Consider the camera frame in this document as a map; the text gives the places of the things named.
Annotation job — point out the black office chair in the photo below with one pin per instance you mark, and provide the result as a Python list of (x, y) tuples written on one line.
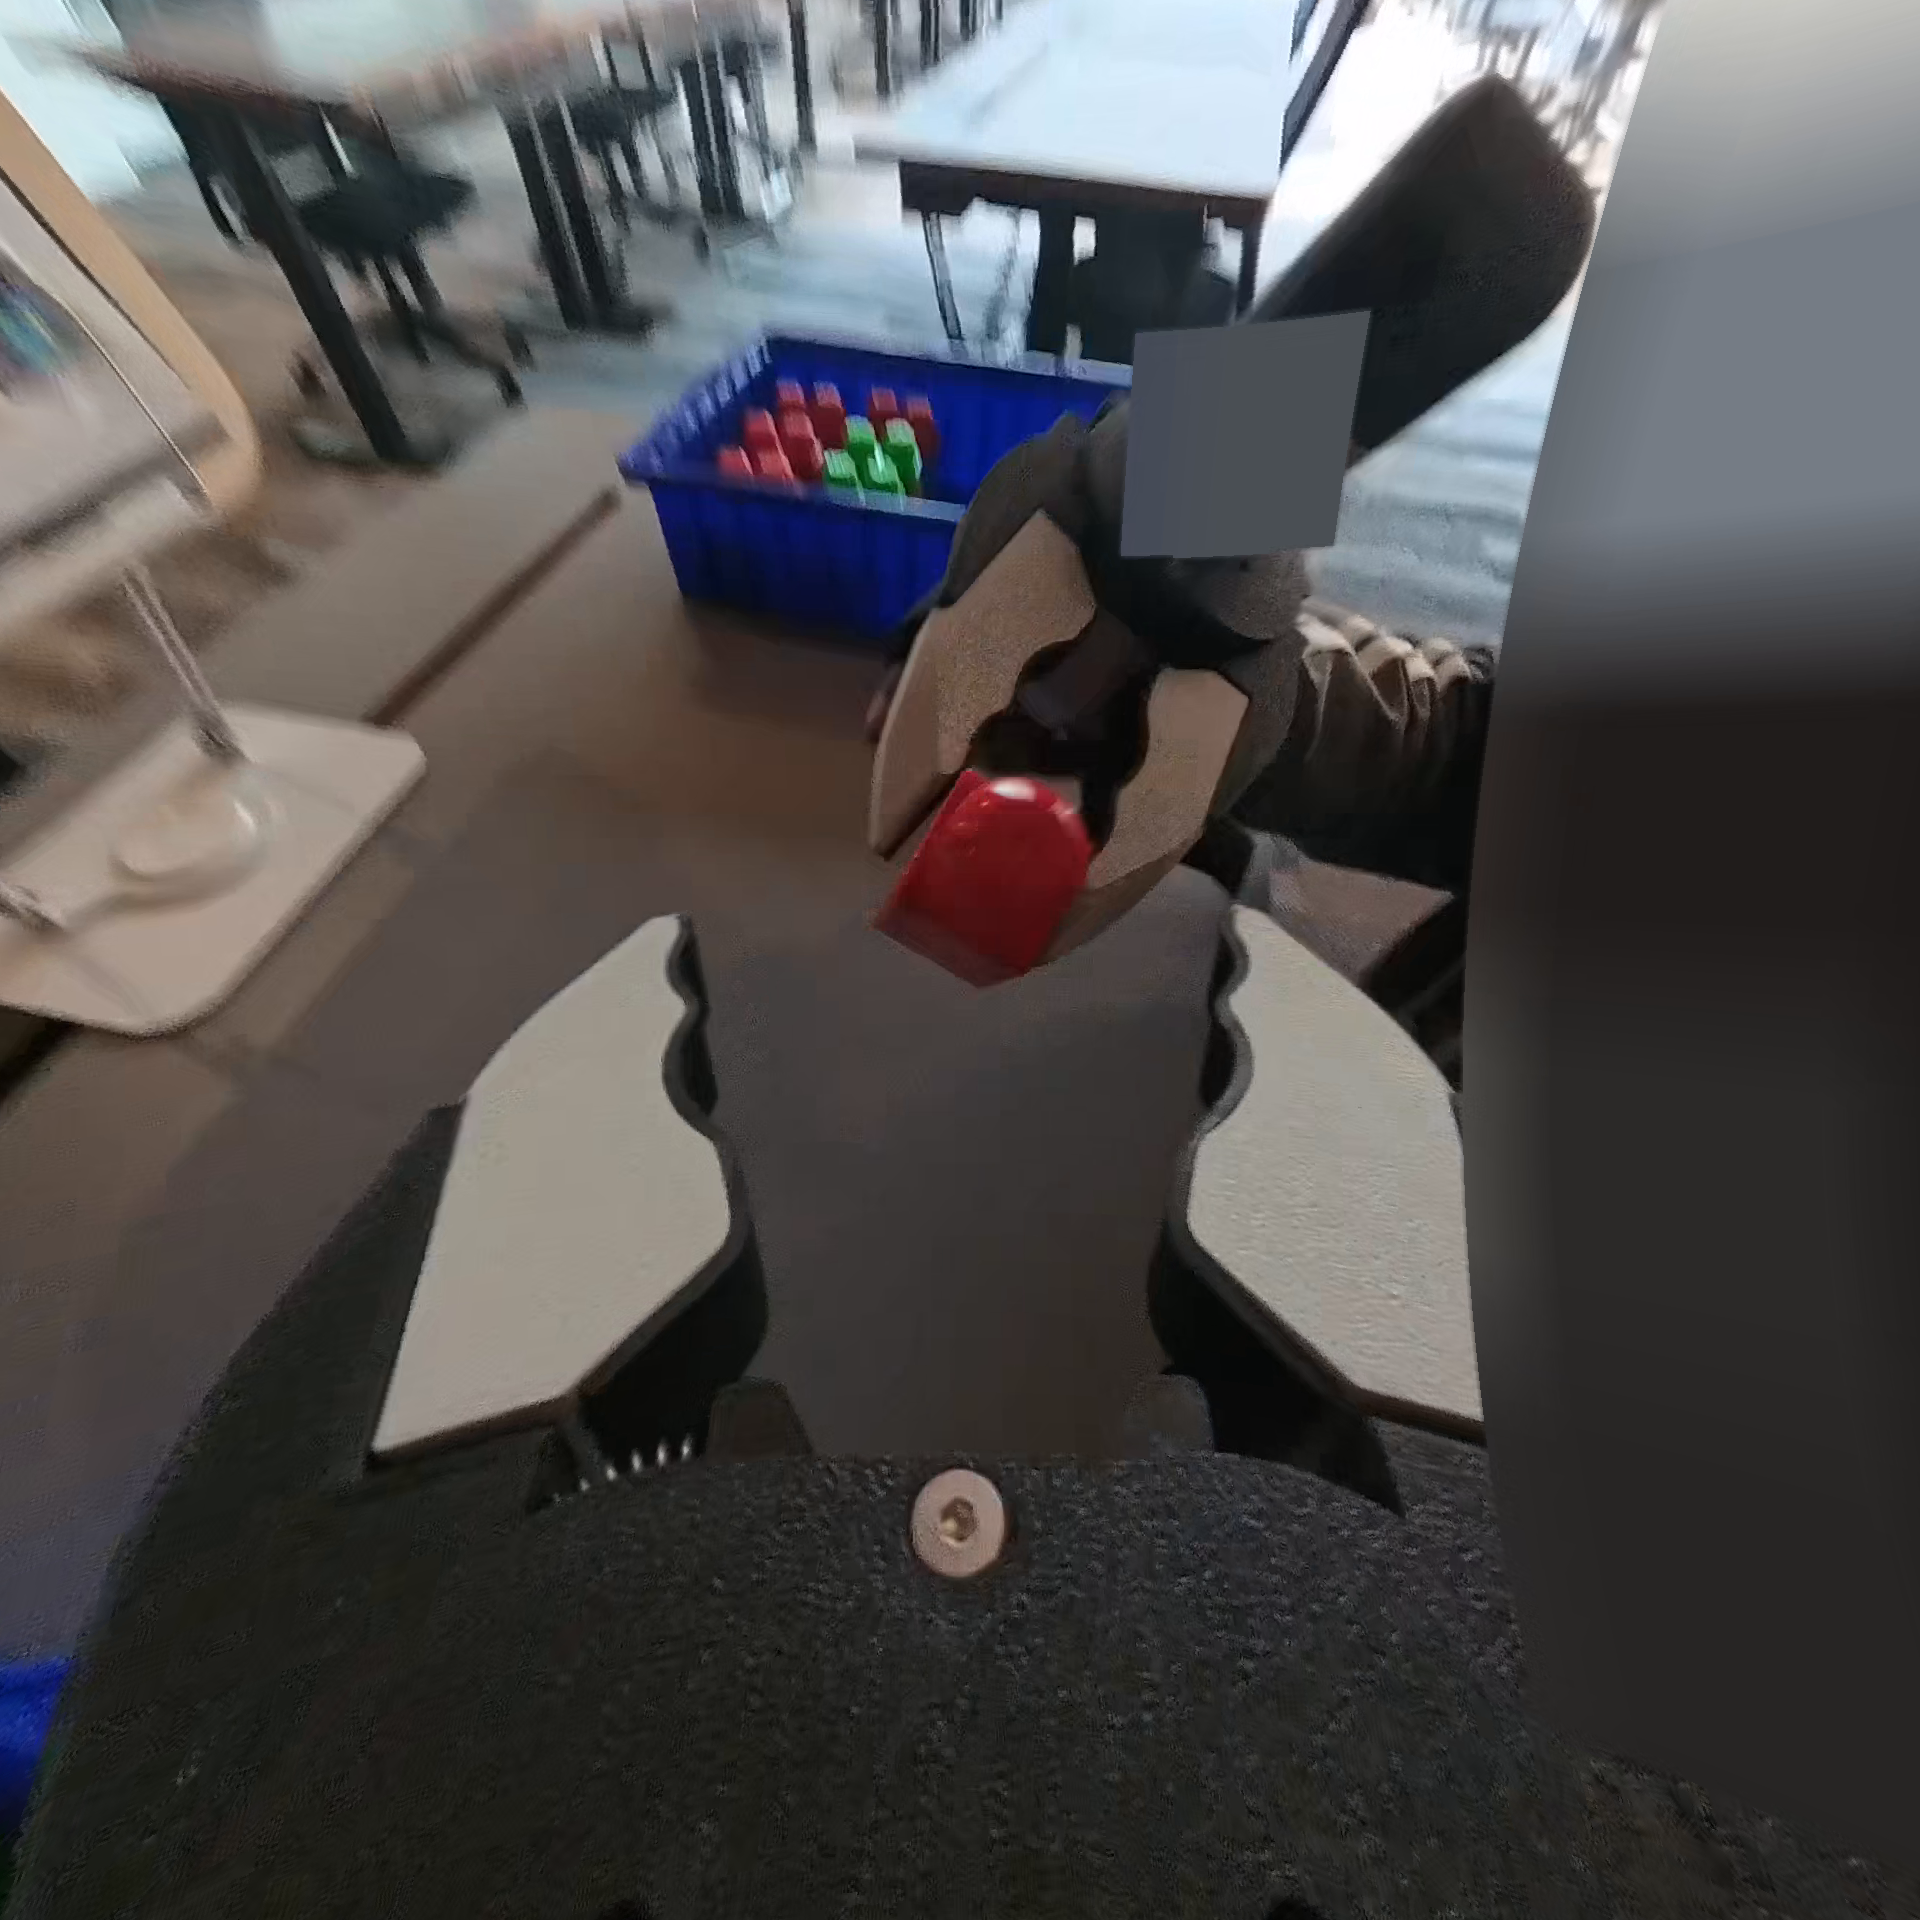
[(390, 212)]

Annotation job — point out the black chair back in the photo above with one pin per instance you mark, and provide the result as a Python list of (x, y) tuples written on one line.
[(1441, 256)]

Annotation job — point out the cluster of red blocks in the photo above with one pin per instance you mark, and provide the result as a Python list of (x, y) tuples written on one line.
[(788, 436)]

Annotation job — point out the white table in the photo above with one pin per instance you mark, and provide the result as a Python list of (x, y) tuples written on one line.
[(1109, 120)]

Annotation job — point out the blue plastic bin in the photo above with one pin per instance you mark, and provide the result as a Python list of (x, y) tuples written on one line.
[(779, 556)]

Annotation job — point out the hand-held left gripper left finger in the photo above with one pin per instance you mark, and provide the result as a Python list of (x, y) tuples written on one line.
[(564, 1201)]

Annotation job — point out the white framed monitor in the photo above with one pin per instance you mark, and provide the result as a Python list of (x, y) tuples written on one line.
[(104, 346)]

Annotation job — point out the red mega block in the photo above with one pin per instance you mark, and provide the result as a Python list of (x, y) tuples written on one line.
[(989, 869)]

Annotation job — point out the wooden table with black legs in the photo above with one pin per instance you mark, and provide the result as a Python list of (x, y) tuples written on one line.
[(374, 61)]

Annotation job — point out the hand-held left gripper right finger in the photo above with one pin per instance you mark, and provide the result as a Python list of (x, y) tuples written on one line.
[(1319, 1186)]

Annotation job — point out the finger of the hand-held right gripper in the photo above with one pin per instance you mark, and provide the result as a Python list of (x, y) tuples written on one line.
[(976, 661), (1185, 779)]

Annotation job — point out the blue object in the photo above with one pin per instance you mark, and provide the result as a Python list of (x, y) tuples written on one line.
[(26, 1740)]

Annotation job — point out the white monitor stand base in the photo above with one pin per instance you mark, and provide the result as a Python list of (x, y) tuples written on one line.
[(224, 856)]

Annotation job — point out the green mega block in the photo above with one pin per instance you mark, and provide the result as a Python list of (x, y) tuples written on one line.
[(858, 458), (899, 451)]

